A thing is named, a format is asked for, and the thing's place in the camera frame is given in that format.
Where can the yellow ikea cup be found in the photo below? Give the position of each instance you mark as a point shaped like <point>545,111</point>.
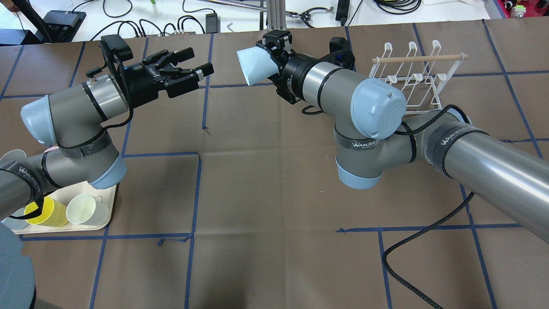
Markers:
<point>53,214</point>

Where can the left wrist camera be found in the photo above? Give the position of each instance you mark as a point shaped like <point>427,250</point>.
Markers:
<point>114,46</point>

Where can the black power adapter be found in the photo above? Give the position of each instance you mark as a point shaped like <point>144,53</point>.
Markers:
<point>212,23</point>

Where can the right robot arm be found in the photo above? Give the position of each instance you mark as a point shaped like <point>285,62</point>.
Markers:
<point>373,135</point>

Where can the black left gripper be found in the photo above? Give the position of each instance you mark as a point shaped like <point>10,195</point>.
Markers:
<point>138,79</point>

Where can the green handled reach grabber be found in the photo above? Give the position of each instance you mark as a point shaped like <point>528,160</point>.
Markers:
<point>305,16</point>

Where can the beige plastic tray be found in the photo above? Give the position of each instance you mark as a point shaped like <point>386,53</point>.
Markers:
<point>65,195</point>

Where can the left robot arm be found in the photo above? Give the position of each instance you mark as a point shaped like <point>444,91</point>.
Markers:
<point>77,121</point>

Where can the light blue ikea cup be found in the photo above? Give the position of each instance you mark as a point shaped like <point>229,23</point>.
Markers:
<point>256,65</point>

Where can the white wire cup rack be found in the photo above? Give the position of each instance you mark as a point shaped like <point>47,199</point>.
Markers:
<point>421,78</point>

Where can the pink ikea cup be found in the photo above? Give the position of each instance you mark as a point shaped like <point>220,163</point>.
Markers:
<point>51,149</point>

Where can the aluminium frame post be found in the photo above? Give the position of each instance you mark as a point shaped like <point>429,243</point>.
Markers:
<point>276,15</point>

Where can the cream white ikea cup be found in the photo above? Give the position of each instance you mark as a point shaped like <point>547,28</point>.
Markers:
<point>87,210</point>

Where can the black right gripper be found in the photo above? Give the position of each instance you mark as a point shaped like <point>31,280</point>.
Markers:
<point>295,71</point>

